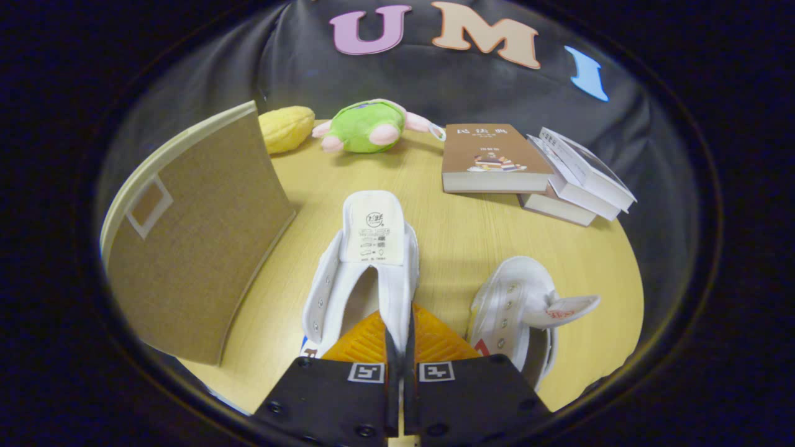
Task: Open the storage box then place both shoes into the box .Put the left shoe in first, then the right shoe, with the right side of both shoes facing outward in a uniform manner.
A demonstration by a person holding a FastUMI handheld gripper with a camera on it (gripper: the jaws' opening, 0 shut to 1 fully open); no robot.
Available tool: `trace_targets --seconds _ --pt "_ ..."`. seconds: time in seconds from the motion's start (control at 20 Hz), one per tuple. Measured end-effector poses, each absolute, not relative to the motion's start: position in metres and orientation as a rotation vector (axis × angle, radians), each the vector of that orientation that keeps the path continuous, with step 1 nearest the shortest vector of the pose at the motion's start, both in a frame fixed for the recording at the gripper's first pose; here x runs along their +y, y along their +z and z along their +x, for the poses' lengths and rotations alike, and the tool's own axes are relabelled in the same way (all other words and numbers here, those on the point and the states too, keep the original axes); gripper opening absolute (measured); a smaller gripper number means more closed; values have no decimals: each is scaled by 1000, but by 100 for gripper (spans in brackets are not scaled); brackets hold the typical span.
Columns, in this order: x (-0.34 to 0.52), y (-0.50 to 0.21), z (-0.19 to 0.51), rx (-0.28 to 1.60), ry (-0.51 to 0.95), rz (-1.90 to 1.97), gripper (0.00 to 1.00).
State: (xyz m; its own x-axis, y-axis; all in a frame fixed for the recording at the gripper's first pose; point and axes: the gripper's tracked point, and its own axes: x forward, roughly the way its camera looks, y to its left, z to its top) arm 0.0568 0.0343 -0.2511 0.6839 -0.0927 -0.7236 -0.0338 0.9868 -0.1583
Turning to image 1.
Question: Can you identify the thick white book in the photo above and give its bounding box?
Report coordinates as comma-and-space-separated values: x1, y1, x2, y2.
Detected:
527, 134, 622, 222

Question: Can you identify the white canvas shoe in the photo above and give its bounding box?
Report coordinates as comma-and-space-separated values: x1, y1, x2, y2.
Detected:
300, 190, 420, 361
467, 256, 602, 393

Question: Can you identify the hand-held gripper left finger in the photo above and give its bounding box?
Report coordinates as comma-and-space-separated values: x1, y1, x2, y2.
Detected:
252, 309, 401, 438

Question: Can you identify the green and pink plush toy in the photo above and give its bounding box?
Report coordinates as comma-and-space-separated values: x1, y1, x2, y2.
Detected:
312, 99, 445, 154

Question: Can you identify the beige fabric storage box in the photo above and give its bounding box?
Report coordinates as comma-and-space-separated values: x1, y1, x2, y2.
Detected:
99, 101, 298, 367

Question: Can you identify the white book with portrait cover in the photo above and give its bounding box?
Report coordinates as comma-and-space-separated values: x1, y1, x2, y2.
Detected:
539, 127, 638, 213

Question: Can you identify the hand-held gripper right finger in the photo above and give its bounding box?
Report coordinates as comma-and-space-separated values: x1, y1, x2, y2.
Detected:
402, 303, 552, 438

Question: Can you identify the brown cover book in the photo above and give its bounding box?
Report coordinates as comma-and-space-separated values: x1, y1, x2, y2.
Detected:
442, 123, 553, 194

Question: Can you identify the yellow plush toy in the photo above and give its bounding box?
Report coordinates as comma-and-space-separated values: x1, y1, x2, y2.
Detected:
258, 106, 316, 155

